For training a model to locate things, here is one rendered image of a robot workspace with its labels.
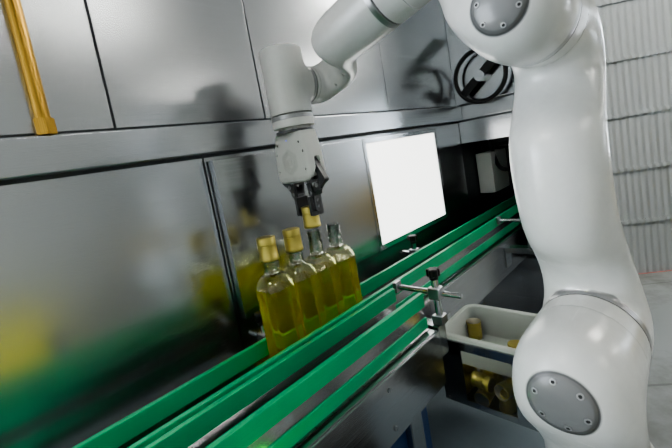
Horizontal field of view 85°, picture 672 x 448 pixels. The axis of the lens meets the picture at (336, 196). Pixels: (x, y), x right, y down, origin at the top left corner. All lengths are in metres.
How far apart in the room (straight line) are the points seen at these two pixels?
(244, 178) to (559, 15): 0.62
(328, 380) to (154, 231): 0.41
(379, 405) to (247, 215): 0.44
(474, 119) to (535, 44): 1.24
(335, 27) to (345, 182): 0.50
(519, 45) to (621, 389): 0.34
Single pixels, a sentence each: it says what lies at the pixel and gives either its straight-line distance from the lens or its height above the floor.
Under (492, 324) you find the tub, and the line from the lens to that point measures 1.06.
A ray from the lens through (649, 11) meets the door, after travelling 4.07.
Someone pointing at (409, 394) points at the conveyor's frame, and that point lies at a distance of 0.82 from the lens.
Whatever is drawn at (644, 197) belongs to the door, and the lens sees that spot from 4.02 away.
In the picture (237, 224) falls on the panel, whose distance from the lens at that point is 0.80.
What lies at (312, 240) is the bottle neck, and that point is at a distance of 0.76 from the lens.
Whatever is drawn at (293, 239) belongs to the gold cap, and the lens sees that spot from 0.71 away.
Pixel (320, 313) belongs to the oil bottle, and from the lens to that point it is 0.76.
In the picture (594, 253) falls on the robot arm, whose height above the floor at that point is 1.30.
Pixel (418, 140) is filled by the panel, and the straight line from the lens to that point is 1.33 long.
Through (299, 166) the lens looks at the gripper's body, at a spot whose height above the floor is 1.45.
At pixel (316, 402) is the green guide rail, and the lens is 0.66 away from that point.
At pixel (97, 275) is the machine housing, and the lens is 0.75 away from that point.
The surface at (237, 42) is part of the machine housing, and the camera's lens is 0.92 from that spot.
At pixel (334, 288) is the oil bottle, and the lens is 0.78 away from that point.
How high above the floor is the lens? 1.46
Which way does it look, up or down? 6 degrees down
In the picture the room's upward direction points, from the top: 10 degrees counter-clockwise
